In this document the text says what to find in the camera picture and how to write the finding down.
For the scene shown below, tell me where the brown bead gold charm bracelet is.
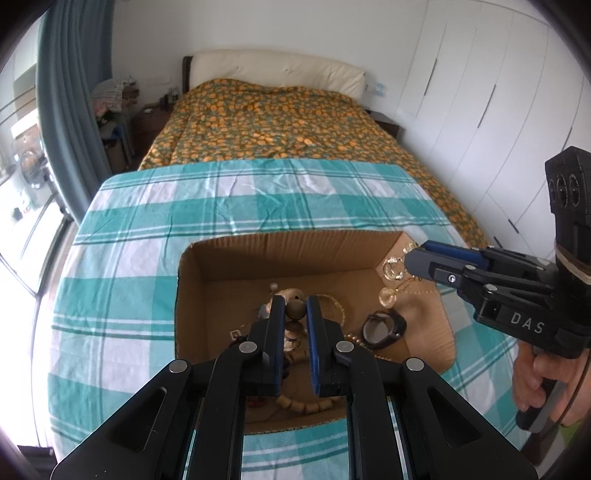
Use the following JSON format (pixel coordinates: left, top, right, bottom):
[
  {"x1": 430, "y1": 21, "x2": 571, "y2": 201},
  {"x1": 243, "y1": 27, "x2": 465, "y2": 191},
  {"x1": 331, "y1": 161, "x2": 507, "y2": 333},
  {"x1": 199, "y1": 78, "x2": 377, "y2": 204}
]
[{"x1": 378, "y1": 241, "x2": 438, "y2": 309}]

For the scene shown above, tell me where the light wooden bead bracelet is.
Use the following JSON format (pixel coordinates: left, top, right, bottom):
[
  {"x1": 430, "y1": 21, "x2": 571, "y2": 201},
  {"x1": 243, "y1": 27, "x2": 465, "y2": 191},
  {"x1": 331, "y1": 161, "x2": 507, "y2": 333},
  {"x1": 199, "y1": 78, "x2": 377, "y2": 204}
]
[{"x1": 257, "y1": 287, "x2": 346, "y2": 415}]

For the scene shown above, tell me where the long golden bead strand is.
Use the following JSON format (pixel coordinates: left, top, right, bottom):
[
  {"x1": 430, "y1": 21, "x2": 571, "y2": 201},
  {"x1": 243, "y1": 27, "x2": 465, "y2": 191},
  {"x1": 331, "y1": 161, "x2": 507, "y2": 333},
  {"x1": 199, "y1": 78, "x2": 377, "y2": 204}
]
[{"x1": 318, "y1": 294, "x2": 393, "y2": 362}]

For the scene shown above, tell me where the gold lattice keychain charm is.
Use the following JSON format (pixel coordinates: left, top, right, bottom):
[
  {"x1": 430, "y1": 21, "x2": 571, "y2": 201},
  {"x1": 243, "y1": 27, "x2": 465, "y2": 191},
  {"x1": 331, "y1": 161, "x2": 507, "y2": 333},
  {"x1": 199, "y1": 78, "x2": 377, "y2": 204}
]
[{"x1": 229, "y1": 282, "x2": 279, "y2": 342}]

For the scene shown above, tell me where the person's right hand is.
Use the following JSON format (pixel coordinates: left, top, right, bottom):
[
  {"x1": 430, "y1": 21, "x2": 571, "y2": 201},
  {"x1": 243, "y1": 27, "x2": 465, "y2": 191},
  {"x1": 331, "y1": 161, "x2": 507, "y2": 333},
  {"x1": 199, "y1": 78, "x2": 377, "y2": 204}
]
[{"x1": 511, "y1": 343, "x2": 591, "y2": 428}]

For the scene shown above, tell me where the open cardboard box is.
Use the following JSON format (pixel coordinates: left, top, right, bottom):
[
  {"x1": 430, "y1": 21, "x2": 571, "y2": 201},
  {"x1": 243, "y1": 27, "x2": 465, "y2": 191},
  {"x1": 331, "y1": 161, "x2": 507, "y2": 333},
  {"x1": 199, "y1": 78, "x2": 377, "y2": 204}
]
[{"x1": 174, "y1": 230, "x2": 456, "y2": 434}]

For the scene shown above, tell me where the dark wooden right nightstand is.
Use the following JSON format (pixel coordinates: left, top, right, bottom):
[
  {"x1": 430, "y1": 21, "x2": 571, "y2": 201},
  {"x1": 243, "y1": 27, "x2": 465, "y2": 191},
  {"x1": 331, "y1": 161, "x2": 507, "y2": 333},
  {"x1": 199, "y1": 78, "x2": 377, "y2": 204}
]
[{"x1": 367, "y1": 110, "x2": 402, "y2": 139}]

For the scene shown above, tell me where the dark wooden nightstand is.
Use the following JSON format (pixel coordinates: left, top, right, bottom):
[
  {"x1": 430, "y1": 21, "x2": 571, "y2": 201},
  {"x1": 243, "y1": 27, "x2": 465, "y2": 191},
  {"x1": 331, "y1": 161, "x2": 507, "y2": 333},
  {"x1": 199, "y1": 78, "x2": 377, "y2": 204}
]
[
  {"x1": 131, "y1": 107, "x2": 172, "y2": 158},
  {"x1": 367, "y1": 110, "x2": 402, "y2": 139}
]

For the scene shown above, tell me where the teal white plaid cloth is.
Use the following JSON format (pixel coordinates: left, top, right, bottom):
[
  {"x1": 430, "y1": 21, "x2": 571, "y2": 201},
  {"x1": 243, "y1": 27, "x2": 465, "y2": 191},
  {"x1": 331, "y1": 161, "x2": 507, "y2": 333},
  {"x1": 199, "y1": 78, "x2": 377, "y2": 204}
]
[{"x1": 48, "y1": 158, "x2": 532, "y2": 480}]

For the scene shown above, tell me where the white built-in wardrobe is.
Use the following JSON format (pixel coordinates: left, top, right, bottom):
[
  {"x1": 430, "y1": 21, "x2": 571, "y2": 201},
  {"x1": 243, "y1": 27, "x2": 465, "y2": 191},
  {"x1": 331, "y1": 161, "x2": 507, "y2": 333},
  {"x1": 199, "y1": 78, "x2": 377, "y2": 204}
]
[{"x1": 397, "y1": 1, "x2": 590, "y2": 259}]

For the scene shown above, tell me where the cream padded headboard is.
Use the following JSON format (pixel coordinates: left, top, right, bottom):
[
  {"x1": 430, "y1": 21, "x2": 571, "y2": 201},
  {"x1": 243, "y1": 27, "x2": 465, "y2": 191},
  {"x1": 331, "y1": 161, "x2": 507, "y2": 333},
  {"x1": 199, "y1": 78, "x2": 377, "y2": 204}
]
[{"x1": 181, "y1": 49, "x2": 366, "y2": 102}]

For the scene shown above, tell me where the orange floral bedspread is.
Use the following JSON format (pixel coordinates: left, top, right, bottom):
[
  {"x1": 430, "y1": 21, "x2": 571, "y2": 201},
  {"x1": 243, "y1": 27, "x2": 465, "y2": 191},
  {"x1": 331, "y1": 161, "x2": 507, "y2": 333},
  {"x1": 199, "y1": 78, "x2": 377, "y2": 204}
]
[{"x1": 139, "y1": 79, "x2": 488, "y2": 247}]

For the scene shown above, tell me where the glass sliding balcony door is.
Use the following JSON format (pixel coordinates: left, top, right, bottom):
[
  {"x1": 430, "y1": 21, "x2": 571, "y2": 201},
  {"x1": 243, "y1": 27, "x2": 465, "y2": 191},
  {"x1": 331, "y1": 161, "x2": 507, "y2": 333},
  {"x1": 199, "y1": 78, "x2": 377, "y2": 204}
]
[{"x1": 0, "y1": 68, "x2": 70, "y2": 301}]

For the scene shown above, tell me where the dark wooden left nightstand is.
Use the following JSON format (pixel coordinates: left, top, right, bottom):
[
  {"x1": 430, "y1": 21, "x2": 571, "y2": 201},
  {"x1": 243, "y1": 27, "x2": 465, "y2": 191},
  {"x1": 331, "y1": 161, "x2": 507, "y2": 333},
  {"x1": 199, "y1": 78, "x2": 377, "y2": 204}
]
[{"x1": 131, "y1": 107, "x2": 172, "y2": 158}]

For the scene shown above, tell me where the pile of clothes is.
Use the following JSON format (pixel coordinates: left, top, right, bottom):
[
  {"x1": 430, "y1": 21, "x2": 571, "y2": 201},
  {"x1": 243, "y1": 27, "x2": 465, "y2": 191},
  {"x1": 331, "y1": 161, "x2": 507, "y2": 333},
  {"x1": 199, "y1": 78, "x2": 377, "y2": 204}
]
[{"x1": 90, "y1": 79, "x2": 140, "y2": 118}]

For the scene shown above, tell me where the washing machine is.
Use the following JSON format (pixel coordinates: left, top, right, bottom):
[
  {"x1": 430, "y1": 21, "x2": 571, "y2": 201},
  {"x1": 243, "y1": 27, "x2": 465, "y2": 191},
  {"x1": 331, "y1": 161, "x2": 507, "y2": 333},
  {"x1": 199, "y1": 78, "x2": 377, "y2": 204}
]
[{"x1": 13, "y1": 124, "x2": 47, "y2": 190}]

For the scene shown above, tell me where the blue curtain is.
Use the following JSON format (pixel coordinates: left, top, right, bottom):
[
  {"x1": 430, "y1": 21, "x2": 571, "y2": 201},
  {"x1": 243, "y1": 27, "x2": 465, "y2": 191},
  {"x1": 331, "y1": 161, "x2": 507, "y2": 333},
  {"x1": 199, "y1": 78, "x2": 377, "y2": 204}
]
[{"x1": 36, "y1": 1, "x2": 115, "y2": 223}]

